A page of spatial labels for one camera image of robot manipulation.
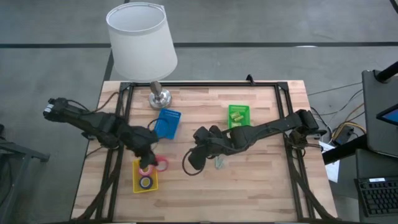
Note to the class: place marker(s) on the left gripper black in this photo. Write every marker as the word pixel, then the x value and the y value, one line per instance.
pixel 141 141

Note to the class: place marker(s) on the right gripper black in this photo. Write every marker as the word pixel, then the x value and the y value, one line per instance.
pixel 214 141

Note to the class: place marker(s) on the pink tape roll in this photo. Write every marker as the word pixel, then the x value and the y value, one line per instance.
pixel 145 172

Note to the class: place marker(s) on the red tape roll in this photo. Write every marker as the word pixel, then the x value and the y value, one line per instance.
pixel 166 165

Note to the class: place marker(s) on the blue tape roll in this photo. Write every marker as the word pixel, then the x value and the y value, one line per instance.
pixel 140 182

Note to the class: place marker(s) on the green staple box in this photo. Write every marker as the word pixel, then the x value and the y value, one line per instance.
pixel 236 124
pixel 235 114
pixel 238 118

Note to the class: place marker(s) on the yellow plastic basket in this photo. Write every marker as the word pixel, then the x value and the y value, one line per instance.
pixel 136 186

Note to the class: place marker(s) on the green plastic basket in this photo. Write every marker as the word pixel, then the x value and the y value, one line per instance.
pixel 245 110

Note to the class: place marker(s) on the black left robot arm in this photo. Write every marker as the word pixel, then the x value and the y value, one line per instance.
pixel 93 123

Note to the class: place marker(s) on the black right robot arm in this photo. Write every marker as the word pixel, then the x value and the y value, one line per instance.
pixel 267 127

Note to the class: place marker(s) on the blue plastic basket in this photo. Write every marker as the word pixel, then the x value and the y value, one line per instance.
pixel 169 123

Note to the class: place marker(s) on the black clamp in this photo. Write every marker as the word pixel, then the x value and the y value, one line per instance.
pixel 250 80

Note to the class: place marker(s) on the silver lamp with white shade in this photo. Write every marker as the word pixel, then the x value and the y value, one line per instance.
pixel 140 46

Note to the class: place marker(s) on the grey metal stand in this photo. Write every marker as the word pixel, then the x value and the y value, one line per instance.
pixel 28 154

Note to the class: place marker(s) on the white paper sheet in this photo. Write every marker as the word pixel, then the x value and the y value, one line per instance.
pixel 332 171

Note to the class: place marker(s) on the black cart bar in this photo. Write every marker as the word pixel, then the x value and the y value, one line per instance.
pixel 342 152

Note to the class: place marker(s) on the grey desk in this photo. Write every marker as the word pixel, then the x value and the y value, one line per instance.
pixel 363 168

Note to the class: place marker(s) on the grey equipment cart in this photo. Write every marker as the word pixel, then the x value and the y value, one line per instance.
pixel 373 124

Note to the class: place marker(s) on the black keyboard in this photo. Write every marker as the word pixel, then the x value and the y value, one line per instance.
pixel 379 196

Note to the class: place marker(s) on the tablet with blue screen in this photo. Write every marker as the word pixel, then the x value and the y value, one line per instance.
pixel 390 116

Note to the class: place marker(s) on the black pole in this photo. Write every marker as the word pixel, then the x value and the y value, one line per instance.
pixel 388 73

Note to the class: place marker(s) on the black metal table frame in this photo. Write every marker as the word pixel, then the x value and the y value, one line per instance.
pixel 202 84

